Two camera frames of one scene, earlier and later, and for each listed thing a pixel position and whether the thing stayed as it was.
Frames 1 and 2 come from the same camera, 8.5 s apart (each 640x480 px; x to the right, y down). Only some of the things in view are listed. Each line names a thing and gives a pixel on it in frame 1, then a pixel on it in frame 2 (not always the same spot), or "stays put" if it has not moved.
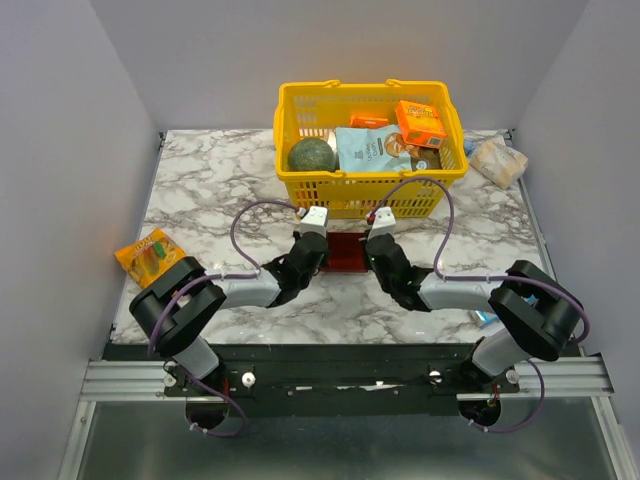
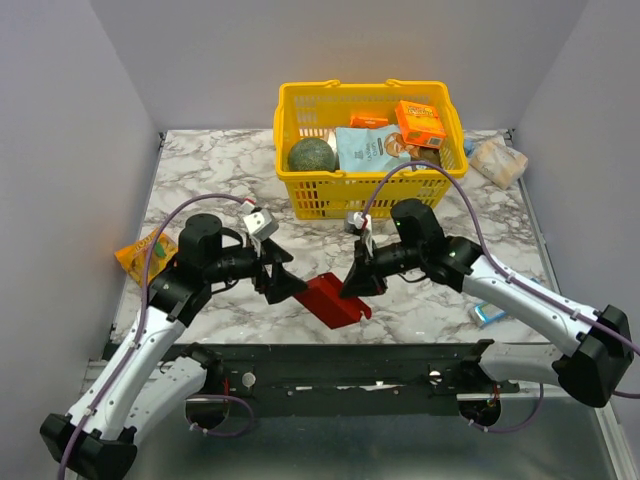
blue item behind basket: x=469 y=146 stays put
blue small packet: x=487 y=318 stays put
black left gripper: x=297 y=236 -> x=282 y=284
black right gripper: x=380 y=248 -> x=363 y=264
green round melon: x=312 y=155 stays put
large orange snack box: x=420 y=124 stays put
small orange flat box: x=364 y=122 stays put
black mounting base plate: x=332 y=380 stays put
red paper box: x=345 y=252 -> x=323 y=297
